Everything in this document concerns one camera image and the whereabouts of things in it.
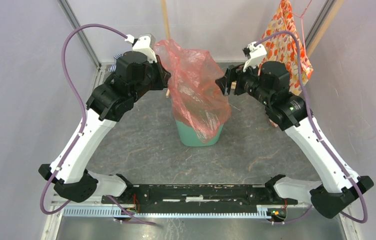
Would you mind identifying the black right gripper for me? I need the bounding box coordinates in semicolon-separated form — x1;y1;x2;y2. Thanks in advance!
215;56;272;106

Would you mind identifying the red plastic trash bag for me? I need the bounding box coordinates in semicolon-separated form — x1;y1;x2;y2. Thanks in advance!
154;39;231;126

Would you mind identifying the green plastic trash bin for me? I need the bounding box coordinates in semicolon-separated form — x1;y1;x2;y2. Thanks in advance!
173;112;224;147

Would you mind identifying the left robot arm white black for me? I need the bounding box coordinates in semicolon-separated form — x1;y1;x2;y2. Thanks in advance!
39;51;171;204

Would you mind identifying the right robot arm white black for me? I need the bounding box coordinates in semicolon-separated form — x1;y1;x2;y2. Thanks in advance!
215;61;374;219

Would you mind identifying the blue white striped cloth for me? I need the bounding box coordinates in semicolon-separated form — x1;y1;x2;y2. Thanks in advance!
108;53;123;73

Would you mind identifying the floral orange cloth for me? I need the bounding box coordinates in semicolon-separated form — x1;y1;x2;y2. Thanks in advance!
262;0;313;96

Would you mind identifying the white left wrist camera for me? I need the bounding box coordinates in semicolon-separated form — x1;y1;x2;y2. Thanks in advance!
125;33;158;64

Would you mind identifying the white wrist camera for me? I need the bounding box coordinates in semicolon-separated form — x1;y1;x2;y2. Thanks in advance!
125;33;158;64
243;41;267;72

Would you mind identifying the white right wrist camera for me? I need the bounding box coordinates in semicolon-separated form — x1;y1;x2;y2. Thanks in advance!
243;41;267;72

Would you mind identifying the pink wire hanger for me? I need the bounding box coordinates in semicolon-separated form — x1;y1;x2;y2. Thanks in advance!
290;0;314;55

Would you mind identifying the left aluminium corner post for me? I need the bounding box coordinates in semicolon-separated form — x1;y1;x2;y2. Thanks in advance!
58;0;102;70

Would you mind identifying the aluminium corner post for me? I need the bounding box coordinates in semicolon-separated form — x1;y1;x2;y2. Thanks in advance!
58;0;102;70
305;0;337;55

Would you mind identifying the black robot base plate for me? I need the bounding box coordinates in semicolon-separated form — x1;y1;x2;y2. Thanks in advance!
101;184;298;214

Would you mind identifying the right aluminium corner post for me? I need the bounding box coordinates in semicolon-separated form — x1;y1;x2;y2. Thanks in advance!
305;0;337;55

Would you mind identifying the wooden rack frame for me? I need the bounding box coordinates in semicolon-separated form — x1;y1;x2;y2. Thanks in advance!
160;0;345;99

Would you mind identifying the slotted cable duct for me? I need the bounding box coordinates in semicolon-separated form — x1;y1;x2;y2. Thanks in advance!
62;205;270;220

